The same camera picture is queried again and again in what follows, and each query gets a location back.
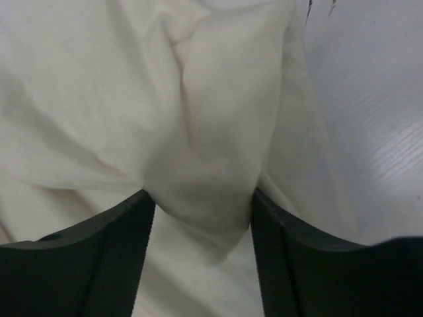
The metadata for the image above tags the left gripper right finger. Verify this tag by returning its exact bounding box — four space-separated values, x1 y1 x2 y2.
251 190 422 317

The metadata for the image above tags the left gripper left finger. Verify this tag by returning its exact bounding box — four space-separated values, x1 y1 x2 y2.
1 191 155 317

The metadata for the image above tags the white t shirt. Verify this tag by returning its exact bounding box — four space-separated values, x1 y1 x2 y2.
1 1 357 316

